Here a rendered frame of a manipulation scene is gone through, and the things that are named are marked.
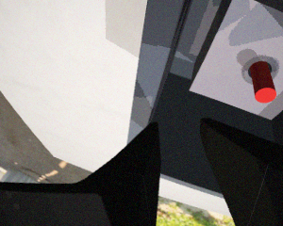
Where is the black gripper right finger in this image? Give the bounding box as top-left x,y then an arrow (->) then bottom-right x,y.
201,118 -> 283,226

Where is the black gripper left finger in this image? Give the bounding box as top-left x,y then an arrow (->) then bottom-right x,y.
0,121 -> 161,226

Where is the red peg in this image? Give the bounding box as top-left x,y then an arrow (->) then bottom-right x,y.
250,61 -> 276,103

